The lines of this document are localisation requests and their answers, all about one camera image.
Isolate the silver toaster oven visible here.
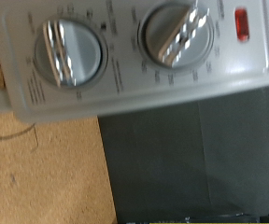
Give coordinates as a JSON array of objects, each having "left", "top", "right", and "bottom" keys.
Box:
[{"left": 0, "top": 0, "right": 269, "bottom": 124}]

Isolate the silver oven knob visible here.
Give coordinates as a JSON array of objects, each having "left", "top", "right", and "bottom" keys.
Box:
[
  {"left": 137, "top": 1, "right": 215, "bottom": 73},
  {"left": 33, "top": 17, "right": 109, "bottom": 91}
]

